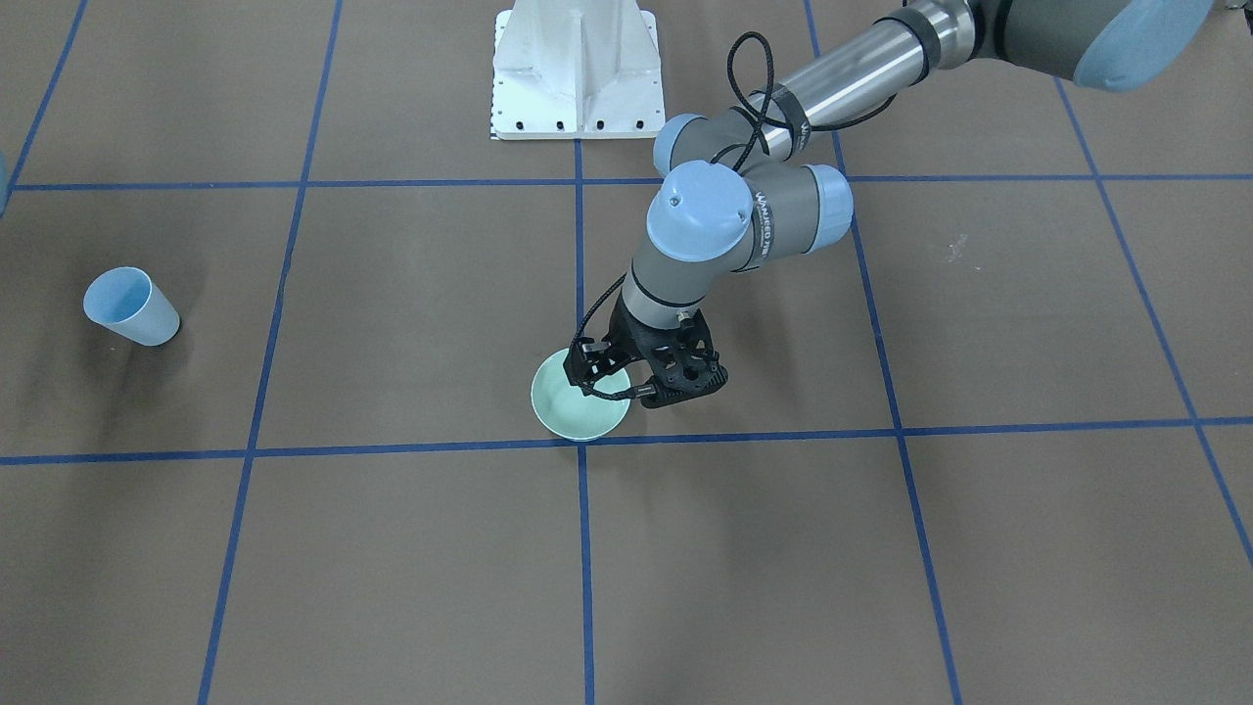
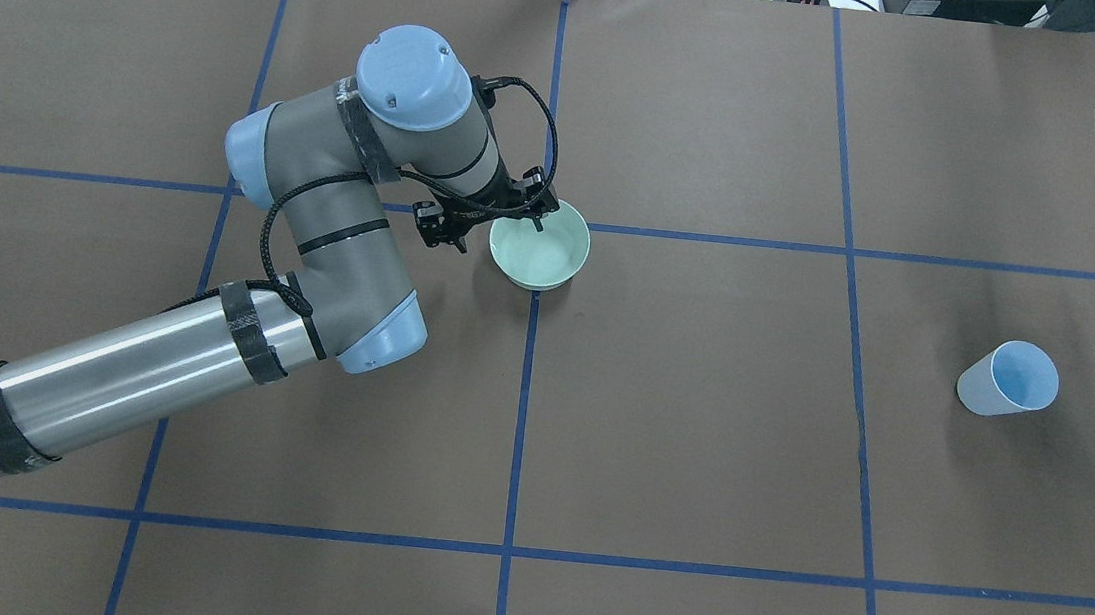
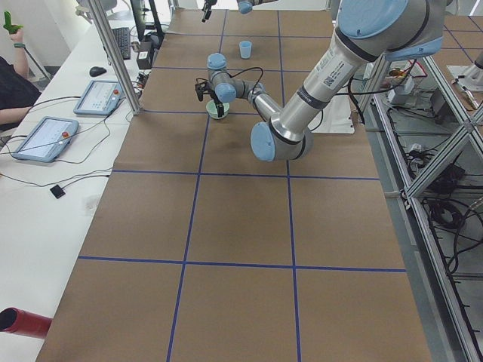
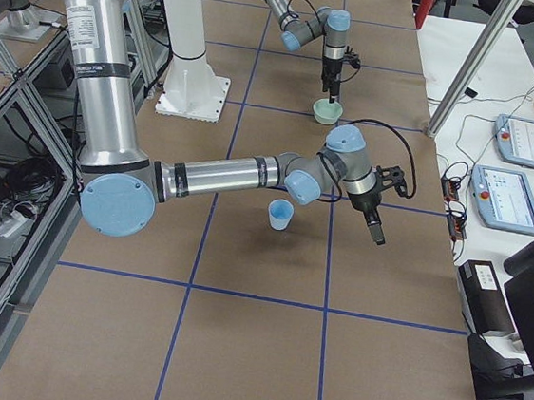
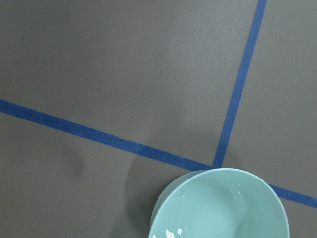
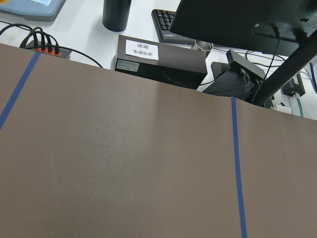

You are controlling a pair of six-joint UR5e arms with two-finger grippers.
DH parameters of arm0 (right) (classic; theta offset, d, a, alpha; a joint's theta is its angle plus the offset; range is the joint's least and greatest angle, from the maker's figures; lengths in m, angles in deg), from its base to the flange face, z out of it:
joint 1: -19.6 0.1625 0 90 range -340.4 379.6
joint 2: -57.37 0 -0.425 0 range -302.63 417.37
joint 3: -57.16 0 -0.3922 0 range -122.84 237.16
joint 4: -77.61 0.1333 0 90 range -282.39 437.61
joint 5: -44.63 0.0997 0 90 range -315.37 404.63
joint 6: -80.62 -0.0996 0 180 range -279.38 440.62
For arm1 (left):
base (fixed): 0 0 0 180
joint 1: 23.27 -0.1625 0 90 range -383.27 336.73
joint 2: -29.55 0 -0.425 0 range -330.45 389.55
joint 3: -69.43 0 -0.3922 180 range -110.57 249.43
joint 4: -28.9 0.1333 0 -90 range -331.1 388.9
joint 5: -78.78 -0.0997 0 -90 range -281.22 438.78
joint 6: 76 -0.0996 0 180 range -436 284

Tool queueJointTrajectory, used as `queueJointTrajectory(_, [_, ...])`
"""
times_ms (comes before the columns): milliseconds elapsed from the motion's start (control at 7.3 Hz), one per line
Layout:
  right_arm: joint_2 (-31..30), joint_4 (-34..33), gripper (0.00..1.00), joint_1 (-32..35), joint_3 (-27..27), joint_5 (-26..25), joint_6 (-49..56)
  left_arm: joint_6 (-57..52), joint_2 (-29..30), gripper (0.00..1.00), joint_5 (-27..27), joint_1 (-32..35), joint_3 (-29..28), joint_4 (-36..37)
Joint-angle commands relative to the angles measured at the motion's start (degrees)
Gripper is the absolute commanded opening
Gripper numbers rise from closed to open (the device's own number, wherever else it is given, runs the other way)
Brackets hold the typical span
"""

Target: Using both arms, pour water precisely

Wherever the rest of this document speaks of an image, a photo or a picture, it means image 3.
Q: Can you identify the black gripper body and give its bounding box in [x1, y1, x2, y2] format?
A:
[195, 78, 223, 102]
[202, 0, 217, 10]

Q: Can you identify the mint green bowl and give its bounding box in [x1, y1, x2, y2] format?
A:
[205, 100, 230, 120]

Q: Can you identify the light blue plastic cup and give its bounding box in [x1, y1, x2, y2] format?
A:
[238, 40, 252, 60]

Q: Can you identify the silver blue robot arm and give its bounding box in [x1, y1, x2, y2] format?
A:
[195, 0, 447, 161]
[202, 0, 275, 23]

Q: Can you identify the orange black power strip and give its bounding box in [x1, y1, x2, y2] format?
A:
[134, 72, 149, 89]

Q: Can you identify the black rectangular box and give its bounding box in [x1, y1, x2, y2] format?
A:
[137, 41, 154, 70]

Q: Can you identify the black monitor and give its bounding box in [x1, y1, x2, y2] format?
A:
[130, 0, 165, 48]

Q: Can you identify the black keyboard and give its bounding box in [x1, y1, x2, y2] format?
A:
[112, 27, 131, 60]

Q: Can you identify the far teach pendant tablet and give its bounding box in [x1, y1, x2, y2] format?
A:
[73, 80, 124, 116]

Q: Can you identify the teach pendant tablet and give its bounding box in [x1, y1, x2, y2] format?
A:
[12, 116, 79, 163]
[73, 80, 124, 116]

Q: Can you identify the black computer mouse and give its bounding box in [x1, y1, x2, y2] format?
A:
[89, 66, 107, 78]

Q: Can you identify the near teach pendant tablet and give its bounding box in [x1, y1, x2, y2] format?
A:
[12, 116, 79, 163]

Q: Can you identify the small black square device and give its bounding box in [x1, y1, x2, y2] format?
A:
[50, 184, 66, 199]

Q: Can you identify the seated person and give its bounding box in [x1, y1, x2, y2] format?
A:
[1, 14, 41, 132]

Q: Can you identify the red cylinder bottle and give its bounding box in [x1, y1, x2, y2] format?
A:
[1, 307, 52, 339]

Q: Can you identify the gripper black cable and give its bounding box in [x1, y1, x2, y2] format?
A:
[226, 66, 265, 91]

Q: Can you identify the aluminium frame post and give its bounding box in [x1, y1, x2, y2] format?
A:
[87, 0, 141, 115]

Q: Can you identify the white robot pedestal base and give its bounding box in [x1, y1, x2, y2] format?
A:
[308, 96, 355, 134]

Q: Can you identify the aluminium side frame rail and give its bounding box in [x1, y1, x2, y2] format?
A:
[371, 14, 483, 362]

